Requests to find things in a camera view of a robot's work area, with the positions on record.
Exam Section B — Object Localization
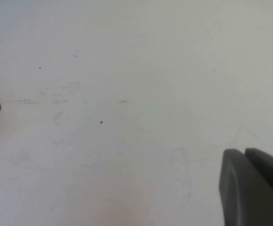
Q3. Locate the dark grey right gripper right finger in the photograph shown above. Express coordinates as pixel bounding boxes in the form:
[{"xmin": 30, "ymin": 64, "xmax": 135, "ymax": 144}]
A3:
[{"xmin": 244, "ymin": 147, "xmax": 273, "ymax": 201}]

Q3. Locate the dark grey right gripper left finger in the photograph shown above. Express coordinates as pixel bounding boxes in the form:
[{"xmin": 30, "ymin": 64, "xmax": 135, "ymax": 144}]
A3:
[{"xmin": 218, "ymin": 148, "xmax": 273, "ymax": 226}]

